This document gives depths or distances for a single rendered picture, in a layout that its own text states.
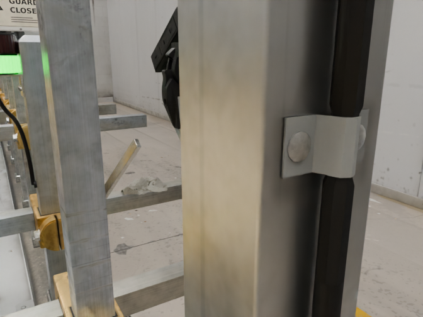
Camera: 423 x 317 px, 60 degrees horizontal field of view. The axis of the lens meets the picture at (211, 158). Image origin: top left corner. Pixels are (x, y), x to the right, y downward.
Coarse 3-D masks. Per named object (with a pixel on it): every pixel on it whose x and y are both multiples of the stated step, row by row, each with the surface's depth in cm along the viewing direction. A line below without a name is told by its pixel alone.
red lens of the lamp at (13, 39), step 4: (0, 36) 46; (4, 36) 46; (8, 36) 47; (12, 36) 48; (0, 40) 46; (4, 40) 47; (8, 40) 47; (12, 40) 48; (16, 40) 49; (0, 44) 46; (4, 44) 47; (8, 44) 47; (12, 44) 48; (16, 44) 49; (0, 48) 46; (4, 48) 47; (8, 48) 47; (12, 48) 48; (16, 48) 49; (0, 52) 46; (4, 52) 47; (8, 52) 47; (12, 52) 48; (16, 52) 49
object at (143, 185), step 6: (138, 180) 68; (144, 180) 68; (150, 180) 71; (156, 180) 68; (126, 186) 66; (132, 186) 67; (138, 186) 67; (144, 186) 68; (150, 186) 67; (156, 186) 68; (162, 186) 68; (168, 186) 69; (126, 192) 65; (132, 192) 65; (138, 192) 65; (144, 192) 65
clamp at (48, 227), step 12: (36, 204) 59; (36, 216) 55; (48, 216) 55; (60, 216) 55; (36, 228) 58; (48, 228) 53; (60, 228) 54; (36, 240) 53; (48, 240) 53; (60, 240) 54
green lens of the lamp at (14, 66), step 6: (0, 60) 47; (6, 60) 47; (12, 60) 48; (18, 60) 49; (0, 66) 47; (6, 66) 47; (12, 66) 48; (18, 66) 49; (0, 72) 47; (6, 72) 47; (12, 72) 48; (18, 72) 49
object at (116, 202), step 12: (180, 180) 73; (120, 192) 67; (156, 192) 69; (168, 192) 70; (180, 192) 71; (108, 204) 64; (120, 204) 65; (132, 204) 67; (144, 204) 68; (0, 216) 57; (12, 216) 57; (24, 216) 57; (0, 228) 56; (12, 228) 57; (24, 228) 58
